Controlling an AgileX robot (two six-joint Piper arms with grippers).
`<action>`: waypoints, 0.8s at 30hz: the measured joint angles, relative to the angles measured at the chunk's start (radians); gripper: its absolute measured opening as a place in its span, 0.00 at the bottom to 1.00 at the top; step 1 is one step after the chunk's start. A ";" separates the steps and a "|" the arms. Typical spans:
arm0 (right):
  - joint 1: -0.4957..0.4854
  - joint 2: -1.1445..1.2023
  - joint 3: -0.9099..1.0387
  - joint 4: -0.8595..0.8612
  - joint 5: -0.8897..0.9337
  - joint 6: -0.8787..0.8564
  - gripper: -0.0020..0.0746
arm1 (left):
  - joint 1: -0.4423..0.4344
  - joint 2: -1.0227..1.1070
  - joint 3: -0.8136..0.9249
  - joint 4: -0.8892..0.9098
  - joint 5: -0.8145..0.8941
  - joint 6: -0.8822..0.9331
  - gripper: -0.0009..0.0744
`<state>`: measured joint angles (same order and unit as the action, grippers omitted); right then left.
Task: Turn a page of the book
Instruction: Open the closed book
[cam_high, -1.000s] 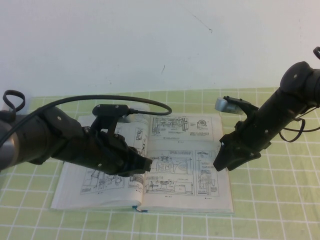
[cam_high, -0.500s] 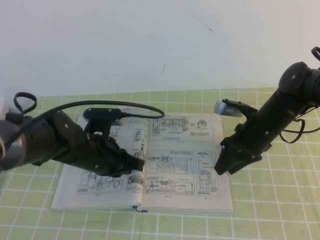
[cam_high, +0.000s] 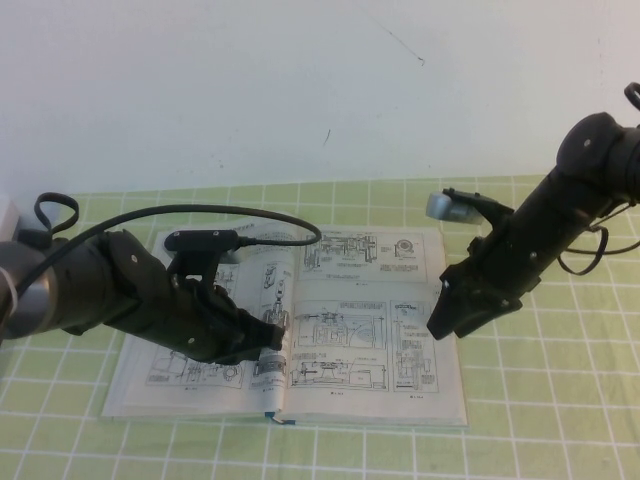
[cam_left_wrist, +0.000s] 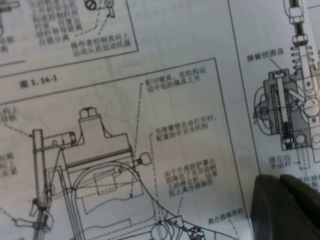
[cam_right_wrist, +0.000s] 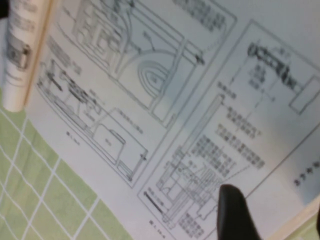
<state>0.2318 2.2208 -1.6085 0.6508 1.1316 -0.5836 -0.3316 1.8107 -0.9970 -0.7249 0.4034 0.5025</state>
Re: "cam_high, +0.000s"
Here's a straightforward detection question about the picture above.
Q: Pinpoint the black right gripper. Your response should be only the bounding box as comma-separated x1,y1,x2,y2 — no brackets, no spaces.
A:
427,233,545,342

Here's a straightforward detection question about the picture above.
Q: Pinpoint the thin black right camera cable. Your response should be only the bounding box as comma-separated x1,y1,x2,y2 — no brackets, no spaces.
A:
558,198,632,277

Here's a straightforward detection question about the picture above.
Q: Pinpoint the green white checked tablecloth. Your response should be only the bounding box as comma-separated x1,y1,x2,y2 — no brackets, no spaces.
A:
0,172,640,480

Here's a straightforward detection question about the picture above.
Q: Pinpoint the white zip tie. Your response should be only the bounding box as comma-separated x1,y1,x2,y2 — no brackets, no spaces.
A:
0,266,22,315

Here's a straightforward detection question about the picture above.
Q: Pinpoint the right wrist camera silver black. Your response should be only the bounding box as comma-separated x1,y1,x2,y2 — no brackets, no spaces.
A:
425,188,517,237

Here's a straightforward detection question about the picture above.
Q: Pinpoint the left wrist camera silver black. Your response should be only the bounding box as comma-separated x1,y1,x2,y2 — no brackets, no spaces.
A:
163,228,252,281

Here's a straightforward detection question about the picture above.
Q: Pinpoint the thick black left camera cable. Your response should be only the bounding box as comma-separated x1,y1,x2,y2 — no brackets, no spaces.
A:
12,204,324,306

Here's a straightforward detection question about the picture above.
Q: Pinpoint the book with technical diagrams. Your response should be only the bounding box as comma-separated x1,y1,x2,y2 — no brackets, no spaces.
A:
101,219,471,429

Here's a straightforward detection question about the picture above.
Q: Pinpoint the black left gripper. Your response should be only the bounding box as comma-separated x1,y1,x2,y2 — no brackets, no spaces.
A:
143,276,288,367

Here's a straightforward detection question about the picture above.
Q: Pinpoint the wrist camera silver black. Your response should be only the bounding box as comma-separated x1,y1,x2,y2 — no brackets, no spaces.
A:
163,228,252,281
425,188,517,237

